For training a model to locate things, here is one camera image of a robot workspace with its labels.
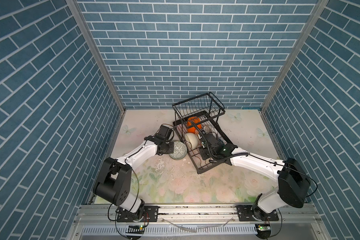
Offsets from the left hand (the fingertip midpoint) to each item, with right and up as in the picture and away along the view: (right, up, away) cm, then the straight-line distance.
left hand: (170, 148), depth 90 cm
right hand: (+18, +2, -5) cm, 19 cm away
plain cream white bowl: (+13, +5, -2) cm, 14 cm away
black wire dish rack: (+24, +25, +6) cm, 35 cm away
